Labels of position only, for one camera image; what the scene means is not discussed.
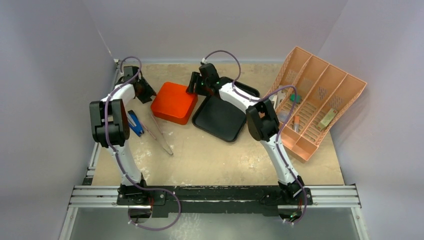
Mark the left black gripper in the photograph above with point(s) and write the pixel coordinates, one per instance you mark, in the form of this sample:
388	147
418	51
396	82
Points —
150	91

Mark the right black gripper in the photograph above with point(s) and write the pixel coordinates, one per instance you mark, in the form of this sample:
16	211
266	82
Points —
195	82

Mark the orange box lid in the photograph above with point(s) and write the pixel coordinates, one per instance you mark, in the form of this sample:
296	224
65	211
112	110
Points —
172	96

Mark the orange chocolate box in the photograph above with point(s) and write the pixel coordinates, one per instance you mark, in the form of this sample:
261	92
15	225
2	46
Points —
175	115

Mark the pink metal tongs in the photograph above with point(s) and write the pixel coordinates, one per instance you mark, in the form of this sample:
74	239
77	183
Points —
151	126

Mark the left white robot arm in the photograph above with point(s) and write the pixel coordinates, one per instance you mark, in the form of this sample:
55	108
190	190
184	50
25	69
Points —
111	126

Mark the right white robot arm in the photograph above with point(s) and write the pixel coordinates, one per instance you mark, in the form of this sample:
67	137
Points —
261	118

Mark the black tray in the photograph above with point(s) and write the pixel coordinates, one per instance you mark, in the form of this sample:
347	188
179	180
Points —
219	118

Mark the blue stapler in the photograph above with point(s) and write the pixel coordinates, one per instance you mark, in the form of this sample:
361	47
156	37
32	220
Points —
136	123

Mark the paper clip jar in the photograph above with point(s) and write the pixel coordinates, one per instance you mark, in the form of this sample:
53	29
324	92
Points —
283	116

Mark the green eraser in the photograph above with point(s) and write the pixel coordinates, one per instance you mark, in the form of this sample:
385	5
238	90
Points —
295	98

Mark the glue stick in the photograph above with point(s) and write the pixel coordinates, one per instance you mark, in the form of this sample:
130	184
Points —
296	123

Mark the pink desk organizer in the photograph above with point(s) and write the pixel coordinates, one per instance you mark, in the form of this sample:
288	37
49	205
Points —
322	86

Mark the staple box in organizer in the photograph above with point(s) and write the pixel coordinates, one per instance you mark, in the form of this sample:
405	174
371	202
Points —
325	121

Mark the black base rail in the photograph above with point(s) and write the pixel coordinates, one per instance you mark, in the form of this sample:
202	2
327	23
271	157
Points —
269	200

